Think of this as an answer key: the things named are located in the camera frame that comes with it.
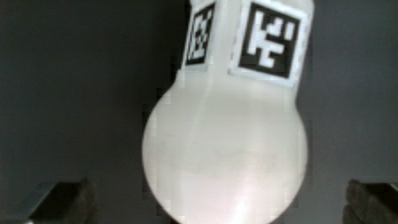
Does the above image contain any white lamp bulb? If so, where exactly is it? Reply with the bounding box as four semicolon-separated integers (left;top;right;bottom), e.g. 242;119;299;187
143;0;315;224

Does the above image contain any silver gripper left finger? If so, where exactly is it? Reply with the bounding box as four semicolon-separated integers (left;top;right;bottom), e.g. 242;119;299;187
29;180;97;224

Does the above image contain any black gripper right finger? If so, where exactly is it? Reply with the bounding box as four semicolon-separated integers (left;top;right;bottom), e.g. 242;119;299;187
345;180;398;224

